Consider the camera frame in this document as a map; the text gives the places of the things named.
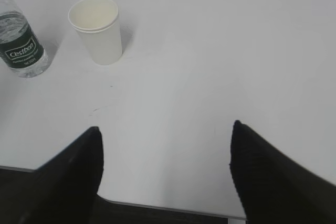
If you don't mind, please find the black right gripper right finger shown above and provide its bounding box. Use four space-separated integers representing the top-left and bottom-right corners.
229 120 335 223

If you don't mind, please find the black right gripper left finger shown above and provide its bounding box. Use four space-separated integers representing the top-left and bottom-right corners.
1 126 103 223

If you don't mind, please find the clear green-label water bottle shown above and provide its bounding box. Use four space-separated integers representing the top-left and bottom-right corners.
1 0 51 78

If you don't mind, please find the white paper cup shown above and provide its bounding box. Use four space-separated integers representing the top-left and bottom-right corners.
68 0 123 66

